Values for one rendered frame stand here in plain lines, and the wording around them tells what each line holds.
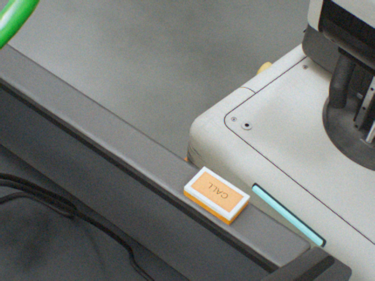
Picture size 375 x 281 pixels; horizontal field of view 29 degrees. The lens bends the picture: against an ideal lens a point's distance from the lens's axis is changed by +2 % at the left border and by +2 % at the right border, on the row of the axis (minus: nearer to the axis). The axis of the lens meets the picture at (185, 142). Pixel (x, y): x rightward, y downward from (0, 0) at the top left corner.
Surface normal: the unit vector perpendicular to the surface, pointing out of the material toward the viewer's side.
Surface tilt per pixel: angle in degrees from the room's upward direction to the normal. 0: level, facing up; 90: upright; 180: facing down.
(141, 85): 0
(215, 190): 0
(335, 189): 0
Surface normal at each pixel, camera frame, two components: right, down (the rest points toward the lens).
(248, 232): 0.07, -0.62
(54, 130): -0.61, 0.59
